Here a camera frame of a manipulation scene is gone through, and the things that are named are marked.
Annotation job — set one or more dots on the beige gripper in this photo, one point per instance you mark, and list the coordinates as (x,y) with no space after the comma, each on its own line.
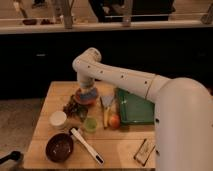
(85,87)

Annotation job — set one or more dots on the blue sponge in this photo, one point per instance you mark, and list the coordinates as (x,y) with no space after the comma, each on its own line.
(88,96)

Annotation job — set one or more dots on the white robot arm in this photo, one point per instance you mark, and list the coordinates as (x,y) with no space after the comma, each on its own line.
(183,111)

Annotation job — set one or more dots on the orange red bowl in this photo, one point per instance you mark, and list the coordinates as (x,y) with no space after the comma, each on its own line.
(86,102)

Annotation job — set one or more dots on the dark maroon bowl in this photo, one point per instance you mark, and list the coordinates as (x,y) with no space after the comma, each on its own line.
(59,148)

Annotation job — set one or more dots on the dark grape bunch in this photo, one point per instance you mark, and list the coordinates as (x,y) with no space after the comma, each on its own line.
(72,108)

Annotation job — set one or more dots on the grey metal cup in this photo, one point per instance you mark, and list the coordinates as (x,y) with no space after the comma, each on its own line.
(82,115)

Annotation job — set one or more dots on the green plastic cup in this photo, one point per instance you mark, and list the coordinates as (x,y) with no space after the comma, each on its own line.
(90,124)

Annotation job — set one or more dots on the white cup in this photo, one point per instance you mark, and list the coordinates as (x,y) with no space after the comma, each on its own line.
(58,119)

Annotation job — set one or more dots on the orange fruit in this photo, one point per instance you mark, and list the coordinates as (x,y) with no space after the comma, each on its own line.
(114,121)

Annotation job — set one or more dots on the green plastic tray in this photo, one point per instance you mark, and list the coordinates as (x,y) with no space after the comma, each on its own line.
(134,110)

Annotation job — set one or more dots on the black object at floor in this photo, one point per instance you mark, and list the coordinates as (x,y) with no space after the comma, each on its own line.
(14,155)

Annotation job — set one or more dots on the yellow handled spatula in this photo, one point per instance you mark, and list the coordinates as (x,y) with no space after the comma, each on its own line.
(106,101)

